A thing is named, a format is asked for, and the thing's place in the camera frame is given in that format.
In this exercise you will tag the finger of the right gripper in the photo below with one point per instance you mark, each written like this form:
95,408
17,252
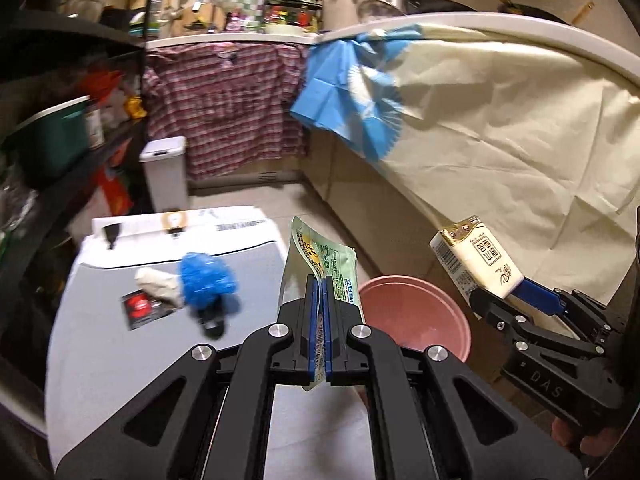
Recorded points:
539,297

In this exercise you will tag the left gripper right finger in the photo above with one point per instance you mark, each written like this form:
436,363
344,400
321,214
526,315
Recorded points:
344,365

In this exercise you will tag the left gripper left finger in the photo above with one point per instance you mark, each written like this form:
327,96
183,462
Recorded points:
298,359

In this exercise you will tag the cream drink carton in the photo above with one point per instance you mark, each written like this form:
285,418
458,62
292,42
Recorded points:
473,258

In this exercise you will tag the green snack wrapper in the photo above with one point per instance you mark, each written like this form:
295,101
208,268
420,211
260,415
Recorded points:
311,253

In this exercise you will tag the blue plastic bag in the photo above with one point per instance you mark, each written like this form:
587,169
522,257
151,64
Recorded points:
204,278

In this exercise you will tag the cream paper bag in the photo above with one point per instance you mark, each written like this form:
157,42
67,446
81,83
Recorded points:
161,285

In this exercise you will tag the white lidded trash bin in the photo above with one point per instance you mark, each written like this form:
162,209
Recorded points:
164,165

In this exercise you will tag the person's right hand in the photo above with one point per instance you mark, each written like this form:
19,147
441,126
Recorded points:
596,445

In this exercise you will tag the pink plastic basin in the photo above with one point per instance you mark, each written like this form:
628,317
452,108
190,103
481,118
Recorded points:
416,314

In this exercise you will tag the cream tablecloth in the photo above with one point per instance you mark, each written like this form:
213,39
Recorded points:
541,143

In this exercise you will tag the black red crab packet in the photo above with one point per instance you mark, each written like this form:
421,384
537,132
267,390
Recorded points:
141,308

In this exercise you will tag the red plaid shirt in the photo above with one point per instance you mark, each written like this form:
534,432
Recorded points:
231,101

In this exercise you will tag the blue patterned cloth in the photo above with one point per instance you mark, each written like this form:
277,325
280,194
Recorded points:
349,91

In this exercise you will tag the yellow toy on shelf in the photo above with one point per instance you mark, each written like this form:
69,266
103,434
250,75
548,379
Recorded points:
134,108

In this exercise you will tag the black metal shelf rack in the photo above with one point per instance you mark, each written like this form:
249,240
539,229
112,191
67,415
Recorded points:
68,70

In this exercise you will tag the black frying pan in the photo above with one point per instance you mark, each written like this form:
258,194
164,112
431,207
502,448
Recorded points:
431,6

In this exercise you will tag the green storage box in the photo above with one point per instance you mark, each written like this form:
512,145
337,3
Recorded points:
55,137

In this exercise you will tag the black dish rack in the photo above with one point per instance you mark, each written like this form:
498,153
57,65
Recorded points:
292,17

